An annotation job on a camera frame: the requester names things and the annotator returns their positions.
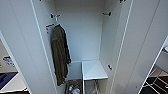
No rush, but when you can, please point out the white wardrobe body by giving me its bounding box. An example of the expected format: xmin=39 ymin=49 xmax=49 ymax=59
xmin=31 ymin=0 xmax=134 ymax=94

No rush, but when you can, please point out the olive green jacket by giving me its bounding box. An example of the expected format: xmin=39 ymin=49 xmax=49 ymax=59
xmin=49 ymin=23 xmax=72 ymax=87

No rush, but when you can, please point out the white inner shelf unit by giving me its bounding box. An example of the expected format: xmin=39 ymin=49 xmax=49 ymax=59
xmin=66 ymin=59 xmax=110 ymax=94

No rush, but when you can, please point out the pale hanger under green jacket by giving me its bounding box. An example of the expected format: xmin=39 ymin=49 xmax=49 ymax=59
xmin=53 ymin=14 xmax=62 ymax=27

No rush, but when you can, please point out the white label with orange stripe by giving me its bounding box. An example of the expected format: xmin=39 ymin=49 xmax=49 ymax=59
xmin=45 ymin=22 xmax=56 ymax=35

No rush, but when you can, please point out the black wardrobe hook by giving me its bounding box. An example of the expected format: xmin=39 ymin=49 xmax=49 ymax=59
xmin=49 ymin=12 xmax=62 ymax=19
xmin=102 ymin=11 xmax=113 ymax=17

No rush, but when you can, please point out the brown storage basket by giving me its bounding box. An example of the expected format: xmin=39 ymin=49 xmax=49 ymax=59
xmin=63 ymin=78 xmax=84 ymax=94

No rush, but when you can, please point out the pale blue bottle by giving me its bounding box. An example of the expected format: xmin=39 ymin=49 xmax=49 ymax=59
xmin=71 ymin=85 xmax=82 ymax=94

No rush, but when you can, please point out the white bin lid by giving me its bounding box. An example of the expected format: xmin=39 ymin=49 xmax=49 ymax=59
xmin=0 ymin=72 xmax=30 ymax=94

